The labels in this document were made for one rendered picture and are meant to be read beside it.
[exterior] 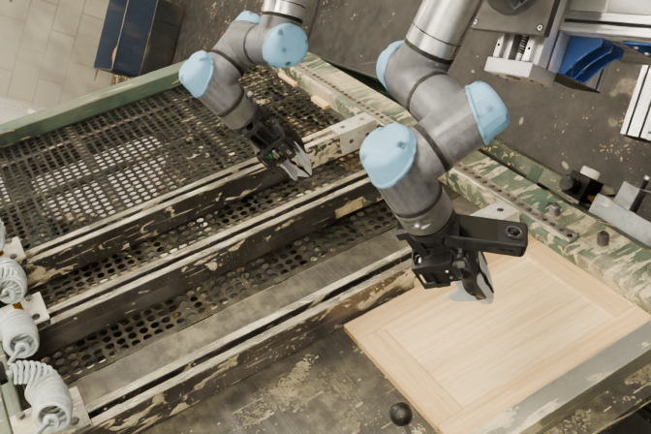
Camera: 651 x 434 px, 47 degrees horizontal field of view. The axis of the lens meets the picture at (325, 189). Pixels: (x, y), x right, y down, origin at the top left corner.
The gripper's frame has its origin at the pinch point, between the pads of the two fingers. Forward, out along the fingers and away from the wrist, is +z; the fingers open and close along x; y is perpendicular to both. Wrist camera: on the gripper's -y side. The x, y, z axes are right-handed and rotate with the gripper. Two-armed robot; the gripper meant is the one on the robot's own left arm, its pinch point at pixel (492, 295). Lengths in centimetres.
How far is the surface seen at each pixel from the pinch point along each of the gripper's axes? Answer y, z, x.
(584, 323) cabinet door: -5.4, 36.4, -17.2
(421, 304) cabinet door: 25.1, 27.0, -20.2
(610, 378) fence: -10.0, 33.0, -3.0
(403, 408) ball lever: 16.3, 6.5, 14.1
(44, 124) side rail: 159, 2, -98
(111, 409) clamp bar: 71, -2, 14
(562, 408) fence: -2.6, 28.5, 4.5
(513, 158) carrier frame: 28, 94, -127
